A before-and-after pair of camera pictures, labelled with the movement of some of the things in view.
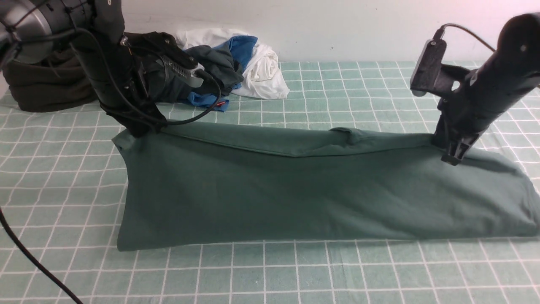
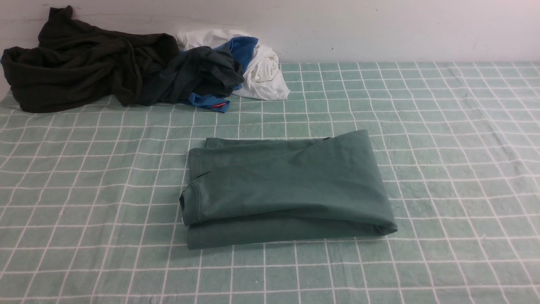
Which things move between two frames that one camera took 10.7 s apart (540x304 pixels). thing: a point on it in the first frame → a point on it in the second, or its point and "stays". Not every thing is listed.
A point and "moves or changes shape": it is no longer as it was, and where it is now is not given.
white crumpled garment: (263, 78) stays
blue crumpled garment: (239, 46) stays
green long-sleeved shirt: (189, 185) moves or changes shape
